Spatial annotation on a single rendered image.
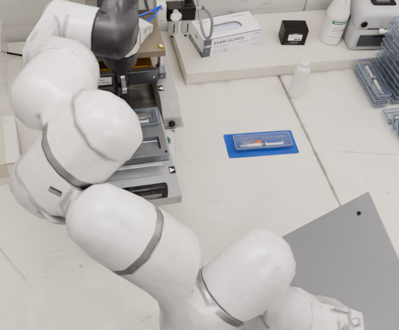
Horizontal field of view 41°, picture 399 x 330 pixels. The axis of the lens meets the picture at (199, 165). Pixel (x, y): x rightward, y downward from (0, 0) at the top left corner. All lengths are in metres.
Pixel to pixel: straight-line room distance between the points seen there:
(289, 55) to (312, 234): 0.92
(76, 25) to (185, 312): 0.57
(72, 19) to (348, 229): 0.70
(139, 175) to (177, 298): 0.57
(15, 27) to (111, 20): 1.01
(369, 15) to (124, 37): 1.14
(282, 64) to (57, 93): 1.28
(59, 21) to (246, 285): 0.60
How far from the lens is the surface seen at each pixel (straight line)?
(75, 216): 0.72
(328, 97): 1.95
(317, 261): 1.20
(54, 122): 0.75
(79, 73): 0.82
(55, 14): 1.09
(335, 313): 1.08
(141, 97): 1.56
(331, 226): 1.21
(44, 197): 0.77
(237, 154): 1.68
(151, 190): 1.25
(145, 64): 1.47
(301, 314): 0.98
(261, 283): 0.82
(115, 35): 1.06
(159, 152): 1.34
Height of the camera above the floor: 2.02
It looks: 51 degrees down
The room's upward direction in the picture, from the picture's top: 8 degrees clockwise
